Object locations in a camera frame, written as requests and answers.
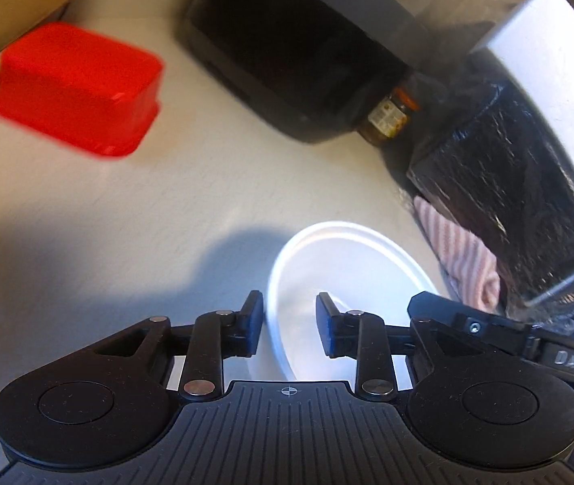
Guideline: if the red plastic box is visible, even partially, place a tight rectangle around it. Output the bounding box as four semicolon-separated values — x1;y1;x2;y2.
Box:
0;23;165;160

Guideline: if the white range hood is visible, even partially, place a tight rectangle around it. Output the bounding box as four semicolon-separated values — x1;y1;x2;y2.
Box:
469;0;574;199

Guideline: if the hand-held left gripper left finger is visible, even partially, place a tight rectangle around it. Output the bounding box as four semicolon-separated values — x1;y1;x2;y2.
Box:
94;290;264;402

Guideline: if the white plastic bowl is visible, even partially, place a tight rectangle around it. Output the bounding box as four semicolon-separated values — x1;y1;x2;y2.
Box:
266;221;442;381

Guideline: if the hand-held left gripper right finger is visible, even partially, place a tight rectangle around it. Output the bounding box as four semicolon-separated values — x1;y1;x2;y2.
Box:
316;291;485;400

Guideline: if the pink striped cloth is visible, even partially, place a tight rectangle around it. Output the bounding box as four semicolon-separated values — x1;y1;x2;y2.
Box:
413;196;501;312

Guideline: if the glass jar with label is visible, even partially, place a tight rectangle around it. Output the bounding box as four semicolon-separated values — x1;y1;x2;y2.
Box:
357;88;422;149

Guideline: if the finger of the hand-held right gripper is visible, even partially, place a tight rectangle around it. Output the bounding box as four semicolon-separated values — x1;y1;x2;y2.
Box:
407;291;545;359

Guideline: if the black appliance box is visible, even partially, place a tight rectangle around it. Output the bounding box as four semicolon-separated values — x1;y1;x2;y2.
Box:
183;0;430;145

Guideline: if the black foil-wrapped appliance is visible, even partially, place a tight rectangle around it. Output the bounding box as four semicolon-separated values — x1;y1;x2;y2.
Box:
405;86;574;310

